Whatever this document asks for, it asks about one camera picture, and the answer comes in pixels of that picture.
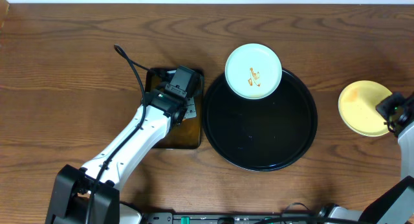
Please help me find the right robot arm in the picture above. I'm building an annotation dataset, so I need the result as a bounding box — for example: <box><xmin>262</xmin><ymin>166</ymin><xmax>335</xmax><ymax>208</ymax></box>
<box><xmin>320</xmin><ymin>93</ymin><xmax>413</xmax><ymax>223</ymax></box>

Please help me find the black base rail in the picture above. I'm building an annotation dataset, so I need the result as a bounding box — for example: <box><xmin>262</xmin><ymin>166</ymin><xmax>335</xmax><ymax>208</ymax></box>
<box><xmin>119</xmin><ymin>201</ymin><xmax>324</xmax><ymax>224</ymax></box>

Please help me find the white plate with sauce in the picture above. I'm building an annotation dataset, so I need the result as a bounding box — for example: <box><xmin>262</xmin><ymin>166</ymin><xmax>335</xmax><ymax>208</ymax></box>
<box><xmin>224</xmin><ymin>43</ymin><xmax>282</xmax><ymax>100</ymax></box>

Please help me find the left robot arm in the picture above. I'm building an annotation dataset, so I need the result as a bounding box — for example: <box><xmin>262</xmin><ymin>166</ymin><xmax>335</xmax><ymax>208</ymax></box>
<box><xmin>45</xmin><ymin>82</ymin><xmax>202</xmax><ymax>223</ymax></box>

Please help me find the yellow plate with sauce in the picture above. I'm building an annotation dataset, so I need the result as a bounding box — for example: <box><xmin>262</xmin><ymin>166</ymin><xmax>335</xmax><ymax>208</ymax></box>
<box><xmin>338</xmin><ymin>80</ymin><xmax>392</xmax><ymax>137</ymax></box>

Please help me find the black rectangular water tray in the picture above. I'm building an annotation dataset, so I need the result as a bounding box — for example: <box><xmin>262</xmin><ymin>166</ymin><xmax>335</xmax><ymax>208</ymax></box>
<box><xmin>145</xmin><ymin>68</ymin><xmax>204</xmax><ymax>150</ymax></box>

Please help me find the round black tray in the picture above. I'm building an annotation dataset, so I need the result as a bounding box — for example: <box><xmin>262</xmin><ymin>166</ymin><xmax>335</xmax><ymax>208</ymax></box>
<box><xmin>202</xmin><ymin>70</ymin><xmax>318</xmax><ymax>172</ymax></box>

